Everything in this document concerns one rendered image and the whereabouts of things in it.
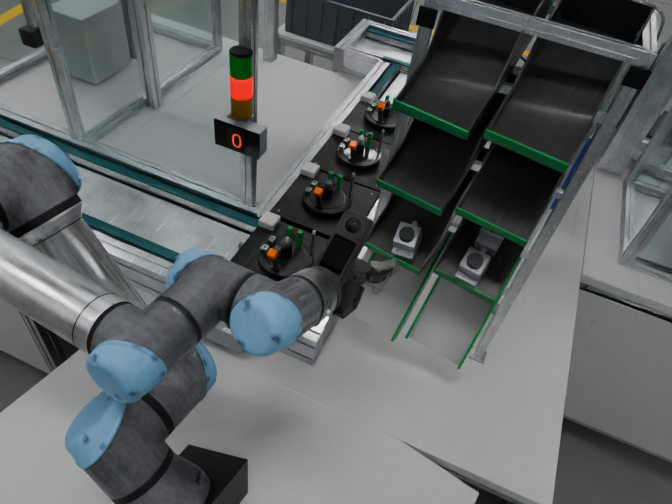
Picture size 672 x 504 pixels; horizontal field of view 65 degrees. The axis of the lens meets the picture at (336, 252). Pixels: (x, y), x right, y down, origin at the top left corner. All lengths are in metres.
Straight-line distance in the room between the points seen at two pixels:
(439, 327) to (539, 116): 0.52
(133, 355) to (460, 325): 0.77
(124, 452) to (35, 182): 0.43
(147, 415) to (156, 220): 0.71
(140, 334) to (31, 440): 0.69
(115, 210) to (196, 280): 0.92
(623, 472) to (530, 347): 1.13
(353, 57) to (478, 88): 1.46
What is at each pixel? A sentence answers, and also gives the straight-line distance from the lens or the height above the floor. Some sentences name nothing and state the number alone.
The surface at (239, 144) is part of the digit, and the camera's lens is 1.31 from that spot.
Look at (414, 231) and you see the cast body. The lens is 1.03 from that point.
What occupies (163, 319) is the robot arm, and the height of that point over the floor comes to 1.45.
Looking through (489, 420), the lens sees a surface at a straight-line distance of 1.32.
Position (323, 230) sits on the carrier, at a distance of 1.42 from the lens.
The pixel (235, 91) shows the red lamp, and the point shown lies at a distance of 1.24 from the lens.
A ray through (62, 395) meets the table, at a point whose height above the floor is 0.86.
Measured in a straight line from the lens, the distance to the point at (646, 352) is 1.97.
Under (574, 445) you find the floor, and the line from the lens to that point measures 2.47.
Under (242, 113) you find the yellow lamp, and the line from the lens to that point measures 1.27.
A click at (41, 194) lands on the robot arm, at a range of 0.91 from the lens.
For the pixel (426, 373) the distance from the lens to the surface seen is 1.33.
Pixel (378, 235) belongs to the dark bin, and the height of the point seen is 1.20.
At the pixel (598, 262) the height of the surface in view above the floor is 0.86.
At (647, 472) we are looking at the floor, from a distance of 2.58.
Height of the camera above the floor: 1.96
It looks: 46 degrees down
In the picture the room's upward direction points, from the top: 10 degrees clockwise
